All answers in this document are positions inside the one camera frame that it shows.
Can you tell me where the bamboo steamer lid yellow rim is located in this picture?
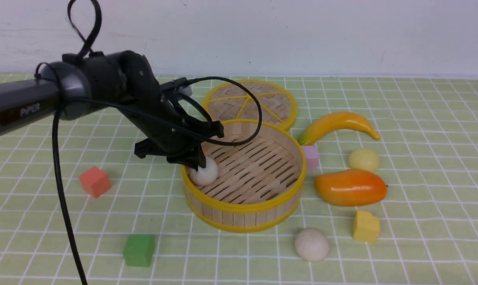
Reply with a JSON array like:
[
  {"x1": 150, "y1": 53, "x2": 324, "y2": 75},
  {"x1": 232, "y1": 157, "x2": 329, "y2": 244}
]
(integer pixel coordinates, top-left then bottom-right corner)
[{"x1": 202, "y1": 79, "x2": 298, "y2": 131}]

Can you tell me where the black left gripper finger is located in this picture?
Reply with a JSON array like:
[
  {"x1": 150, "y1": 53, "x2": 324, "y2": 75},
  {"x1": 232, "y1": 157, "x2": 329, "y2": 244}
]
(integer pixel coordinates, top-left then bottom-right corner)
[{"x1": 184, "y1": 146, "x2": 207, "y2": 170}]

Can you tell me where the bamboo steamer tray yellow rim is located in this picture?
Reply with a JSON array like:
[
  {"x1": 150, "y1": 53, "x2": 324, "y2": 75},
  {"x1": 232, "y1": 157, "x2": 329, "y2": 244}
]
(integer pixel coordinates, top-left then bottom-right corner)
[{"x1": 180, "y1": 122, "x2": 307, "y2": 233}]

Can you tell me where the pink foam cube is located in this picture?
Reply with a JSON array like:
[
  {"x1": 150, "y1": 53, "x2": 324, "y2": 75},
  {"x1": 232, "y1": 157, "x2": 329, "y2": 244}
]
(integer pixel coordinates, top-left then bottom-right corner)
[{"x1": 301, "y1": 145, "x2": 320, "y2": 172}]

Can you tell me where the checkered green tablecloth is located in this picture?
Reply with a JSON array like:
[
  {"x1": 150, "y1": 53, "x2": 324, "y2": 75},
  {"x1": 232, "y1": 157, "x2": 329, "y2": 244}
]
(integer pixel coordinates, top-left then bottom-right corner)
[{"x1": 59, "y1": 77, "x2": 478, "y2": 285}]

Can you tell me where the pale yellow bun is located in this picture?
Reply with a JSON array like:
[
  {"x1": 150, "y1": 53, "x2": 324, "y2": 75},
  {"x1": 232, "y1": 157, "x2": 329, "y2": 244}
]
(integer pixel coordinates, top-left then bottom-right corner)
[{"x1": 348, "y1": 148, "x2": 380, "y2": 173}]

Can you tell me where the white steamed bun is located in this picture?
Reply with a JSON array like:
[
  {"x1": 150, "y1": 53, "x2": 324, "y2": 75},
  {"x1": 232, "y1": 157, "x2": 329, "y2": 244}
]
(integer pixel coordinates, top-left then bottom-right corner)
[
  {"x1": 294, "y1": 228, "x2": 330, "y2": 262},
  {"x1": 188, "y1": 156, "x2": 219, "y2": 186}
]

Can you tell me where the yellow plastic banana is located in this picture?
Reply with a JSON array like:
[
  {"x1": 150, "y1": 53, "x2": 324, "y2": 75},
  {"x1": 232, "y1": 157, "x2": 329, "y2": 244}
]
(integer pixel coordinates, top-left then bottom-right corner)
[{"x1": 297, "y1": 112, "x2": 381, "y2": 146}]

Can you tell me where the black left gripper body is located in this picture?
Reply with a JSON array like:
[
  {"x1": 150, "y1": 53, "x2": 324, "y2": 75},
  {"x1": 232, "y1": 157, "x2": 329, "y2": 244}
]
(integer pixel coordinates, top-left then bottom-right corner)
[{"x1": 120, "y1": 51, "x2": 224, "y2": 165}]

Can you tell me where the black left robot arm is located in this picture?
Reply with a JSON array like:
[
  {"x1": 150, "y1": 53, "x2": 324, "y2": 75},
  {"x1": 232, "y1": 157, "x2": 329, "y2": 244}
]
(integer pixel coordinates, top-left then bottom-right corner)
[{"x1": 0, "y1": 51, "x2": 224, "y2": 169}]

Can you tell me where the red foam cube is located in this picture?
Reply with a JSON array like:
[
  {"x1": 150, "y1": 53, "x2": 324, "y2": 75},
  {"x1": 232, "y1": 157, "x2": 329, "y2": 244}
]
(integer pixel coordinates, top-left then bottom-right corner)
[{"x1": 79, "y1": 166, "x2": 112, "y2": 198}]

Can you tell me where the orange plastic mango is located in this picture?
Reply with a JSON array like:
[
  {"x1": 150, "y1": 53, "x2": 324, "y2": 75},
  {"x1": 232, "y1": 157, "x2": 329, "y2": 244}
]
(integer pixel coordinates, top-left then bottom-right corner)
[{"x1": 313, "y1": 169, "x2": 389, "y2": 207}]

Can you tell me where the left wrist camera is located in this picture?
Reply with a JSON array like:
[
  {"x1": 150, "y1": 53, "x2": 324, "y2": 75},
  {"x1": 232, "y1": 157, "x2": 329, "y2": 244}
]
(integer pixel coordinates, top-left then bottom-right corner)
[{"x1": 160, "y1": 77, "x2": 193, "y2": 97}]

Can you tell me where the yellow foam cube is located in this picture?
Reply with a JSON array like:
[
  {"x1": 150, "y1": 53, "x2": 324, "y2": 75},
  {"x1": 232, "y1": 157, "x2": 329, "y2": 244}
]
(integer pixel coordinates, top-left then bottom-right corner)
[{"x1": 352, "y1": 210, "x2": 381, "y2": 243}]

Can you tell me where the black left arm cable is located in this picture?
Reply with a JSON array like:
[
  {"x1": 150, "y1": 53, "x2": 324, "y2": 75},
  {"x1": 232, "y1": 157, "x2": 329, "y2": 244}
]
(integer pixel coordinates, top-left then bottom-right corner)
[{"x1": 34, "y1": 0, "x2": 263, "y2": 285}]

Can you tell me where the green foam cube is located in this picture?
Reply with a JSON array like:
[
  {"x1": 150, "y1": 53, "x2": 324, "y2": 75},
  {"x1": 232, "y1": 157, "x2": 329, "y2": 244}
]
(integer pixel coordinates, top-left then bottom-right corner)
[{"x1": 123, "y1": 234, "x2": 155, "y2": 267}]

